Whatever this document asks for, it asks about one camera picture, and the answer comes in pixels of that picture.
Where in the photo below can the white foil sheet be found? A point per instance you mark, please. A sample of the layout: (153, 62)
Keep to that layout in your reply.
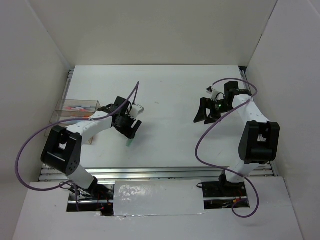
(157, 198)

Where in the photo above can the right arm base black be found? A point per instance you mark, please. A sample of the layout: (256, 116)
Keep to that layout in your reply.
(222, 194)

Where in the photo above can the clear drawer organizer middle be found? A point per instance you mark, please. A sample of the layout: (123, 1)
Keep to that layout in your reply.
(62, 118)

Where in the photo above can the clear drawer organizer far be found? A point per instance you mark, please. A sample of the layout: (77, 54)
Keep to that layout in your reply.
(73, 102)

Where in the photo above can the clear drawer organizer near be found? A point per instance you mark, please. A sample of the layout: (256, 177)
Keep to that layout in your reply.
(64, 125)

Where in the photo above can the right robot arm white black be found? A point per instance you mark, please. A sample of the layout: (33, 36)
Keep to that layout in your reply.
(259, 141)

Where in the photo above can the green translucent cap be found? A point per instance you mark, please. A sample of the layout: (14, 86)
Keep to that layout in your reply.
(129, 142)

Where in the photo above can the aluminium frame rail front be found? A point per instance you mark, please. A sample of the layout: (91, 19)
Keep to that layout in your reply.
(48, 174)

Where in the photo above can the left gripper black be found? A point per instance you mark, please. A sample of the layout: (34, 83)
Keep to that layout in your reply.
(129, 132)

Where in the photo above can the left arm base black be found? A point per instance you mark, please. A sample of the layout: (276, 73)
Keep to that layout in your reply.
(80, 200)

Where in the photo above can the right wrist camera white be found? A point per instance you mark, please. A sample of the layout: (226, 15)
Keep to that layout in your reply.
(214, 94)

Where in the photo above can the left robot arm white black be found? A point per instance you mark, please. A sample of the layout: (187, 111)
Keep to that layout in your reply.
(62, 151)

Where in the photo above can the clear drawer organizer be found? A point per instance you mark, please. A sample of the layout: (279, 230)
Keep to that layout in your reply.
(64, 125)
(62, 118)
(73, 102)

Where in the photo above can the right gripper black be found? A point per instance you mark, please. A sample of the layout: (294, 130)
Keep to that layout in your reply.
(202, 115)

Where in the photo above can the orange thin pen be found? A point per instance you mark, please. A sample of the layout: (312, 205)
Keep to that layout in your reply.
(80, 108)

